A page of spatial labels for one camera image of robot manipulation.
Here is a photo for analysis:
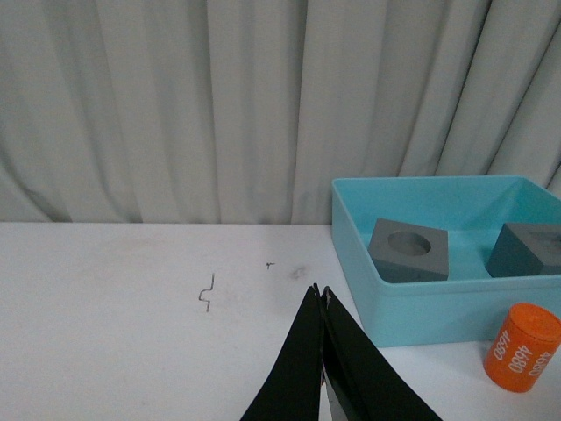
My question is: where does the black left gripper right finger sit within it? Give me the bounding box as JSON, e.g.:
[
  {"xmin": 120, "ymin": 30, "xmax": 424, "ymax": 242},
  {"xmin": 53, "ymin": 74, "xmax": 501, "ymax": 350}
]
[{"xmin": 321, "ymin": 288, "xmax": 440, "ymax": 420}]

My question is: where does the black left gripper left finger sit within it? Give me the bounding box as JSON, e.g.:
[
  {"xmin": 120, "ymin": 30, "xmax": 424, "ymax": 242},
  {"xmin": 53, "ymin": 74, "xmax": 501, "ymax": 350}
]
[{"xmin": 241, "ymin": 284, "xmax": 324, "ymax": 420}]

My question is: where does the gray cube with round hole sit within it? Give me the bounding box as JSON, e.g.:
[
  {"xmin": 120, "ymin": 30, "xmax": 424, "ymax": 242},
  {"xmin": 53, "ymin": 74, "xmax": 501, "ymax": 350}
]
[{"xmin": 367, "ymin": 218, "xmax": 449, "ymax": 283}]

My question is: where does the light blue plastic box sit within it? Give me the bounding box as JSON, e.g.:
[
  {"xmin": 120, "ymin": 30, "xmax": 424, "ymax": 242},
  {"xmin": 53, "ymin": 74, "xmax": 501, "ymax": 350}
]
[{"xmin": 331, "ymin": 175, "xmax": 560, "ymax": 347}]

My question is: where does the orange cylinder with white numbers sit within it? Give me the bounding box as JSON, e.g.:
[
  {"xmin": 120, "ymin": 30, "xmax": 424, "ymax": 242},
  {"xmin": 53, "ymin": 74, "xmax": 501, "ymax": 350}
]
[{"xmin": 483, "ymin": 303, "xmax": 560, "ymax": 393}]

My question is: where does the gray cube with square hole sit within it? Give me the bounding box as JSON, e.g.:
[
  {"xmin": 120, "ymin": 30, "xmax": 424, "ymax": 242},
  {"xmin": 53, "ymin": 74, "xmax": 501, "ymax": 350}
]
[{"xmin": 486, "ymin": 223, "xmax": 560, "ymax": 277}]

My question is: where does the white pleated curtain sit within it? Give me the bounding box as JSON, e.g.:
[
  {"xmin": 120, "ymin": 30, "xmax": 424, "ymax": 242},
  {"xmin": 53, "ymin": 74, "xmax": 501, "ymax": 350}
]
[{"xmin": 1, "ymin": 1, "xmax": 560, "ymax": 224}]

